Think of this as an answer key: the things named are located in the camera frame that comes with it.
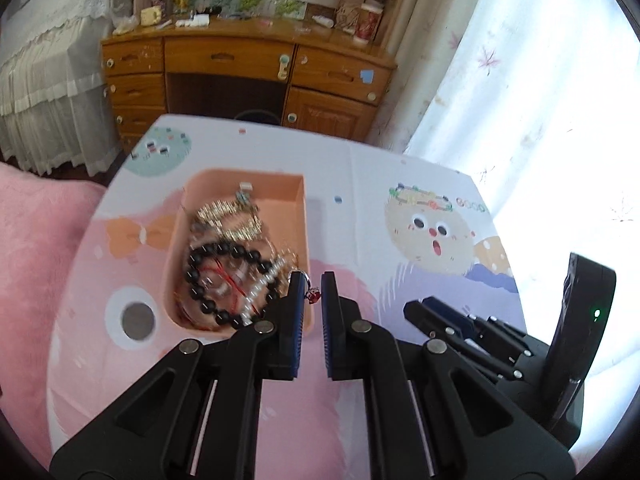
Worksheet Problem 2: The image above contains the white pearl bracelet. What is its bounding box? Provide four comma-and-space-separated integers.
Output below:
240, 253, 296, 323

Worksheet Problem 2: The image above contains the black bead bracelet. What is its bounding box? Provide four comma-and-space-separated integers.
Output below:
184, 242, 282, 330

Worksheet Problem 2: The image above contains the pink jewelry box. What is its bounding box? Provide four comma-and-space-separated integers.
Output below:
160, 169, 309, 336

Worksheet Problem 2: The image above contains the gold rhinestone hair clip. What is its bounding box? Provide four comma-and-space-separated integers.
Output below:
194, 200, 264, 242

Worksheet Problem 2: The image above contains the cartoon printed bed sheet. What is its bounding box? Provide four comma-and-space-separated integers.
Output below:
47, 115, 524, 479

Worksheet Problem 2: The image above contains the round waste bin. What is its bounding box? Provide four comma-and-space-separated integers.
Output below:
234, 110, 280, 126

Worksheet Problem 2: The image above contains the white floral curtain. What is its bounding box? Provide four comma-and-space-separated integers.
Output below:
369, 0, 639, 468

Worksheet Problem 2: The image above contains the pink fluffy blanket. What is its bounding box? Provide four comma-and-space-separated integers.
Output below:
1, 162, 106, 467

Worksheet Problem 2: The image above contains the wooden desk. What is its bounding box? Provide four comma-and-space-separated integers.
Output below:
101, 18, 396, 151

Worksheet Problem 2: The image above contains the floral paper cup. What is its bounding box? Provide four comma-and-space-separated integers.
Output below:
354, 1, 384, 44

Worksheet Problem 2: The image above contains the white lace covered furniture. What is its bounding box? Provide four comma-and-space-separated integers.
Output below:
1, 0, 132, 176

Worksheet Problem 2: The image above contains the red string bracelet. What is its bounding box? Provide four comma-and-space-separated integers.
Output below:
207, 259, 262, 311

